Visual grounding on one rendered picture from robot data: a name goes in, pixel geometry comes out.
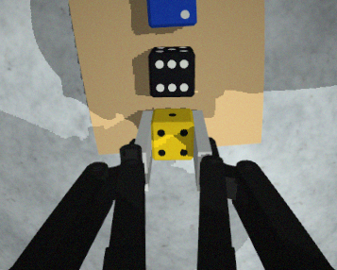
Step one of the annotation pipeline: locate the black die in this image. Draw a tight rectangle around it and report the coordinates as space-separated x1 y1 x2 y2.
148 46 195 97

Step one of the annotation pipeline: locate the tan mat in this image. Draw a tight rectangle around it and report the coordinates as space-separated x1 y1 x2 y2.
69 0 264 155

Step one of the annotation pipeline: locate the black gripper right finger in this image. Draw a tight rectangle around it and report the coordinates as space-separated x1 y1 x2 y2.
193 110 335 270

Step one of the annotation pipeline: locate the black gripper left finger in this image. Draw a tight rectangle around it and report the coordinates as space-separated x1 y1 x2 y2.
9 110 153 270

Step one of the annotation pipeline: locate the yellow die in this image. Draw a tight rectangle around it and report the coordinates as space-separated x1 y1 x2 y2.
151 109 194 160

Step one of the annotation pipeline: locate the blue die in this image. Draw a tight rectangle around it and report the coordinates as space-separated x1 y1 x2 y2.
146 0 197 28

